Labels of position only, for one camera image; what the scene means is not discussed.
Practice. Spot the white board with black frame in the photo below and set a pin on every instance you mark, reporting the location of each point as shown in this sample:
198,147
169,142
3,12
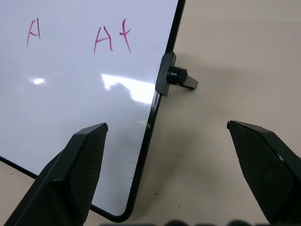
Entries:
70,99

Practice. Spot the black whiteboard stand bracket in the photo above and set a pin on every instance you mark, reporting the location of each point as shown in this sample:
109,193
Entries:
171,74

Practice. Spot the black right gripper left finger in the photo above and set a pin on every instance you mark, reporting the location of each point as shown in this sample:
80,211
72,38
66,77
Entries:
58,186

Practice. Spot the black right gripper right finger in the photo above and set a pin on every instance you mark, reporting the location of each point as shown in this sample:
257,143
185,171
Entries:
265,169

